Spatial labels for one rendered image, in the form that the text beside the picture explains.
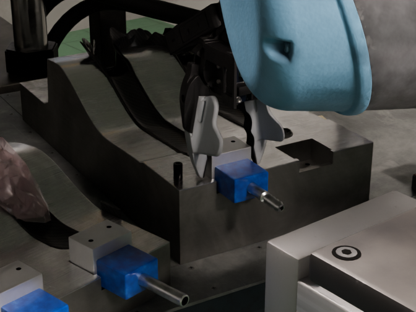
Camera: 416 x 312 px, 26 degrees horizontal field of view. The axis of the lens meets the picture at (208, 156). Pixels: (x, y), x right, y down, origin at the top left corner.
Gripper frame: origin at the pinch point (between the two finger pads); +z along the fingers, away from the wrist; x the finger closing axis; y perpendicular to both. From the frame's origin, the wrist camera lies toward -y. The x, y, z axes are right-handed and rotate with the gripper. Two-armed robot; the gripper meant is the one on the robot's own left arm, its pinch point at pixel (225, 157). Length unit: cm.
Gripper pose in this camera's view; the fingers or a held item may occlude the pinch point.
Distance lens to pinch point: 98.0
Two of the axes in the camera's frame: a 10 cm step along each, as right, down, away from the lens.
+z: 0.0, 9.2, 4.0
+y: 5.0, 3.5, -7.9
